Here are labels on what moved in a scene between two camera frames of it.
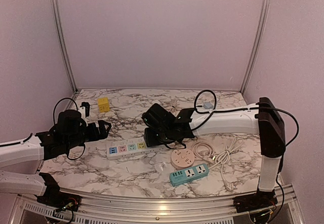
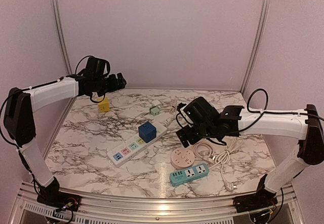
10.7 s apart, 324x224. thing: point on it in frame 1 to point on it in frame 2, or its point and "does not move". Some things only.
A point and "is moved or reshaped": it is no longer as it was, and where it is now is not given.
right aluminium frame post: [257, 39] does not move
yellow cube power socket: [104, 104] does not move
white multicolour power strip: [125, 148] is moved or reshaped
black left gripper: [103, 134] to [113, 85]
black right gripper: [150, 140] to [181, 134]
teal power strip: [189, 174] does not move
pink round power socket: [182, 158] does not move
